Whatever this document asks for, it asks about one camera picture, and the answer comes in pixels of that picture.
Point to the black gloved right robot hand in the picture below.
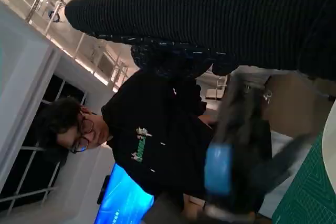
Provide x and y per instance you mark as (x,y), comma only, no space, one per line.
(210,14)

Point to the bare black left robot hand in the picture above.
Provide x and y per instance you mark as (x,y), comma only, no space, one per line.
(219,169)

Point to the white square plate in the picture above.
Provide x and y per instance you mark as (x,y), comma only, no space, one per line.
(330,150)

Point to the person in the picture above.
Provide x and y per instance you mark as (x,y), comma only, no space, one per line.
(157,129)

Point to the green cutting mat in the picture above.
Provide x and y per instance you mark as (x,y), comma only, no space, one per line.
(307,195)

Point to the glowing blue monitor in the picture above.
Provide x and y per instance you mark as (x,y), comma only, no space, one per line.
(123,200)

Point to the dark window with white frame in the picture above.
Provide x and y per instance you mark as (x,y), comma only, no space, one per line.
(31,166)

